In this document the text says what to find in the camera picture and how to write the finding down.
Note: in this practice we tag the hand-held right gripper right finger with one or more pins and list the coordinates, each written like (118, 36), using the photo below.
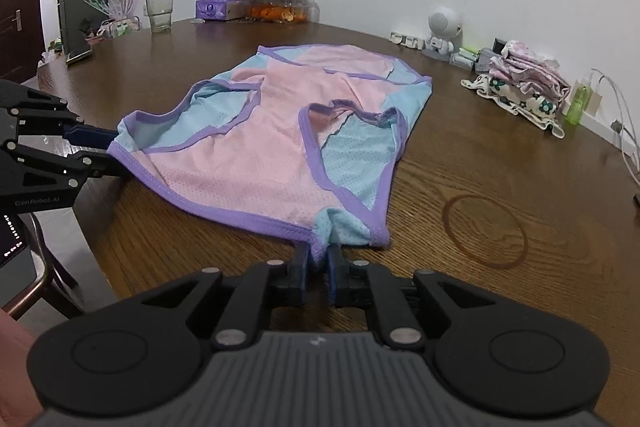
(334, 277)

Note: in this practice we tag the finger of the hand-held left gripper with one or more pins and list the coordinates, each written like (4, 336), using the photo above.
(92, 136)
(102, 167)

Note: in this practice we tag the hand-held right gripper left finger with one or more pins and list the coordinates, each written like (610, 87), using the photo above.
(301, 274)

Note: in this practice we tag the pink blue purple-trimmed garment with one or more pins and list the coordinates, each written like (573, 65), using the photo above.
(280, 147)

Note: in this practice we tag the folded pink floral clothes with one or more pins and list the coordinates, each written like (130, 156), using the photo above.
(530, 72)

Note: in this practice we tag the brown chair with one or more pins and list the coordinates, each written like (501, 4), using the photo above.
(47, 277)

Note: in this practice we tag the small packets pile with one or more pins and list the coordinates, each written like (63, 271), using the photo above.
(117, 29)

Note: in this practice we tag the clear drinking glass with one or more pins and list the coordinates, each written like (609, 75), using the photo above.
(160, 14)

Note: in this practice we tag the brown door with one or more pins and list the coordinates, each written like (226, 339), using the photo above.
(17, 17)

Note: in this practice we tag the person's pink clothing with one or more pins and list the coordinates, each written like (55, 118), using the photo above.
(15, 367)

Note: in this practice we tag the purple tissue box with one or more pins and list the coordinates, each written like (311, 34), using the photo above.
(215, 9)

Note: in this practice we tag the clear container with orange food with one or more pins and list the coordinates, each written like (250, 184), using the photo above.
(282, 11)

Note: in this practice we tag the white clip strip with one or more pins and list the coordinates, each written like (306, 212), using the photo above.
(407, 41)

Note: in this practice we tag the green white small box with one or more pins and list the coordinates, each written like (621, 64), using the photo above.
(462, 62)
(470, 53)

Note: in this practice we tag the cream green-flower cloth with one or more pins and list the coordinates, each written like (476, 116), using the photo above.
(520, 104)

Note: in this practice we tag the grey tin box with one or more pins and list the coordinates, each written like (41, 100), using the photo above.
(484, 62)

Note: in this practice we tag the white robot-shaped speaker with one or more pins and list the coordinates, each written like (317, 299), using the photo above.
(442, 29)

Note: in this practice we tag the green spray bottle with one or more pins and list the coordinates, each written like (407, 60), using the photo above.
(577, 104)

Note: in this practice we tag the white power strip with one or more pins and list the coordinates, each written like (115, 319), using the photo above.
(607, 132)

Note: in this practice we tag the white wall charger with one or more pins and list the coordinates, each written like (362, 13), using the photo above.
(597, 94)

